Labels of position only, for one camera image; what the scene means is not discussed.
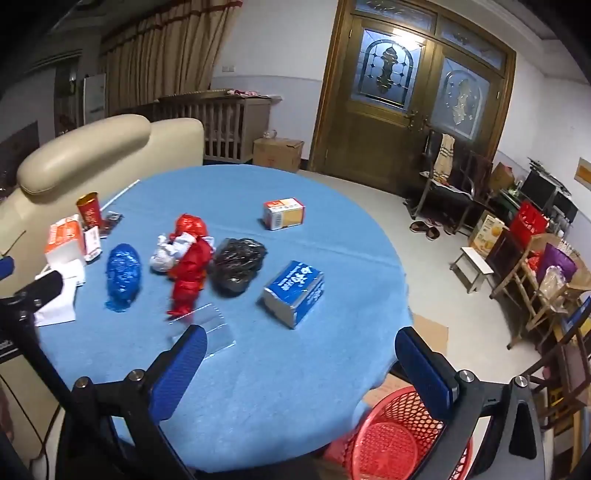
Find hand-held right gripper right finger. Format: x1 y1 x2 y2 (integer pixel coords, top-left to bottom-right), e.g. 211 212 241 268
394 327 555 480

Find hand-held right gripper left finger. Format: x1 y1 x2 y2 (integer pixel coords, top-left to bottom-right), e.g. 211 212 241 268
60 325 207 480

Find clear plastic package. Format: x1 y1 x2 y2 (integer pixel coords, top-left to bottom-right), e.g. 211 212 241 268
168 303 236 356

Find blue plastic bag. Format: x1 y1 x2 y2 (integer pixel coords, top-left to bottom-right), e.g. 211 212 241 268
105 243 142 313

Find red mesh basket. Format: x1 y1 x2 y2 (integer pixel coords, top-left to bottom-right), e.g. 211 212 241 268
323 385 474 480

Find large red plastic bag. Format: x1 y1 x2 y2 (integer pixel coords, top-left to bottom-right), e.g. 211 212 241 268
166 237 215 320

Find black plastic bag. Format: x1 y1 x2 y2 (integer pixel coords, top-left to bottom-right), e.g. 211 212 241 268
210 237 269 296

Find blue white carton box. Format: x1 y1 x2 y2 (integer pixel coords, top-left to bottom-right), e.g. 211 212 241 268
263 260 325 329

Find small red plastic bag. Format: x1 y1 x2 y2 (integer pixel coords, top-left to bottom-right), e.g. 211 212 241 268
173 213 208 241

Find orange white carton box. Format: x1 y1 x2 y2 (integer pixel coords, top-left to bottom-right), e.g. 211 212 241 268
263 198 305 230

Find white paper tissue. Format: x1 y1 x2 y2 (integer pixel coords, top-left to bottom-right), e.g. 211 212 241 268
34 258 86 328

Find flat cardboard sheet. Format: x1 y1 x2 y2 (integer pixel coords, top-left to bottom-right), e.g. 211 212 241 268
360 313 450 409

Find orange tissue box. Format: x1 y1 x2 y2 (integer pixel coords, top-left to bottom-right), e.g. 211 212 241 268
45 215 87 266

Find small white red box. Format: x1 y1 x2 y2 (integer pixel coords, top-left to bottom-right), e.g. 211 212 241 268
83 226 102 261

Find red paper cup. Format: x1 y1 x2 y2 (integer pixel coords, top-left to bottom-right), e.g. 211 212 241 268
76 191 103 229

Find small black case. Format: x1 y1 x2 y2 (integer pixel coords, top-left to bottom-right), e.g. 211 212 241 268
99 211 123 238

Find blue tablecloth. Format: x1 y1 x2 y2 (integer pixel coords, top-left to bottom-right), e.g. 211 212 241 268
34 165 414 474

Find white plastic bag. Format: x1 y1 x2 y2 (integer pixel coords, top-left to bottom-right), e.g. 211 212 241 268
149 232 216 274

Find small white stool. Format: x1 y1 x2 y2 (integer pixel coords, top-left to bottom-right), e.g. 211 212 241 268
450 247 494 294

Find thin white stick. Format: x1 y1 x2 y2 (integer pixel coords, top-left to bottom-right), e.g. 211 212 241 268
99 179 140 208

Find bamboo armchair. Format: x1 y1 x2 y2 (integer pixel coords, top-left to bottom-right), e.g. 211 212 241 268
505 233 591 352

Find small dark wooden chair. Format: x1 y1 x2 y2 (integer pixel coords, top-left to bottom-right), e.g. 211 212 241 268
489 228 525 298

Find beige leather sofa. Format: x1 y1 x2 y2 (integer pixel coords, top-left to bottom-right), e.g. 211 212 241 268
0 114 205 480

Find tall dark wooden chair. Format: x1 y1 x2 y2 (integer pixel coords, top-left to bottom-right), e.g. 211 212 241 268
522 295 591 432

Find yellow printed carton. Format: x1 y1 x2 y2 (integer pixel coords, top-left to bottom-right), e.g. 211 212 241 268
468 210 506 257

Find clear plastic bag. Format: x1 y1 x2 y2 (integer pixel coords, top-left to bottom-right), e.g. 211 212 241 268
538 265 568 301

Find purple bag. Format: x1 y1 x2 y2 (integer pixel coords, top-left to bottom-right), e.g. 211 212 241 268
536 243 578 284

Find black metal chair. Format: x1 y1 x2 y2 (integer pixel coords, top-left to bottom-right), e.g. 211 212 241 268
409 130 476 232

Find red gift bag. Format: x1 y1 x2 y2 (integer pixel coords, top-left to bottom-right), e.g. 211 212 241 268
509 200 550 250

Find white standing air conditioner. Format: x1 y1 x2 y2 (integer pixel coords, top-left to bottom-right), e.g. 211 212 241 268
83 73 107 125

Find tall brown cardboard box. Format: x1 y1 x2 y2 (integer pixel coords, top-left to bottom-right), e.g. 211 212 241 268
489 161 515 195

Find plaid scarf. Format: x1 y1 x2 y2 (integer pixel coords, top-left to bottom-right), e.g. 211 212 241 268
431 134 455 185

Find black monitor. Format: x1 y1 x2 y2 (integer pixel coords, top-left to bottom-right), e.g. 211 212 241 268
519 159 578 222

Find wooden double door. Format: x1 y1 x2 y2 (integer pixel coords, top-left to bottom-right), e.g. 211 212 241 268
308 0 517 197

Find wooden slatted crib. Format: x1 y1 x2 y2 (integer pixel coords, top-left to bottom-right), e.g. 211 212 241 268
157 90 273 163

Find beige striped curtains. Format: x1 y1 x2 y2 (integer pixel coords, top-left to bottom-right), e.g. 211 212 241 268
99 0 243 121

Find thick black cable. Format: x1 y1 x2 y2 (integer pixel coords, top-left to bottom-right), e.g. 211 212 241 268
7 305 79 407

